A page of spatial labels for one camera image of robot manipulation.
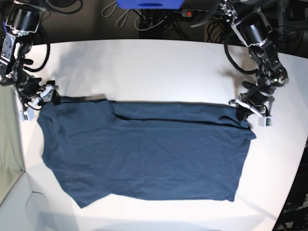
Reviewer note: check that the blue plastic bin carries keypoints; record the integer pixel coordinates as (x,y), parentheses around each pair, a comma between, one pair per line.
(150,4)

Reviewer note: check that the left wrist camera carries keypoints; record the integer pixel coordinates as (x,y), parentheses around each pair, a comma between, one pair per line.
(265,121)

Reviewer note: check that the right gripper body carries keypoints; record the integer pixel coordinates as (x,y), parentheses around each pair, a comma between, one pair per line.
(34,96)

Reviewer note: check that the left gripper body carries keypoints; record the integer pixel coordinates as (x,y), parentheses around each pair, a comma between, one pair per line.
(258,103)

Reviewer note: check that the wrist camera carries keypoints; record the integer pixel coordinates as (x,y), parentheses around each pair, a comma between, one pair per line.
(265,121)
(27,115)

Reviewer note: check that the black power strip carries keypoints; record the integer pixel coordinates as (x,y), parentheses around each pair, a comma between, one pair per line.
(194,13)

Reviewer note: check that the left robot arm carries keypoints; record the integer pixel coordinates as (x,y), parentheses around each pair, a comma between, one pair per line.
(251,27)

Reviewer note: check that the dark blue t-shirt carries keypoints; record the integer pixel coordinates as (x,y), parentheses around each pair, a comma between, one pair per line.
(148,151)

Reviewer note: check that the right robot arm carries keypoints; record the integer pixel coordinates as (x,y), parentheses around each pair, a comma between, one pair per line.
(23,22)

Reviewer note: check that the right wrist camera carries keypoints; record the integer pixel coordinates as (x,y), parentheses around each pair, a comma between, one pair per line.
(27,115)

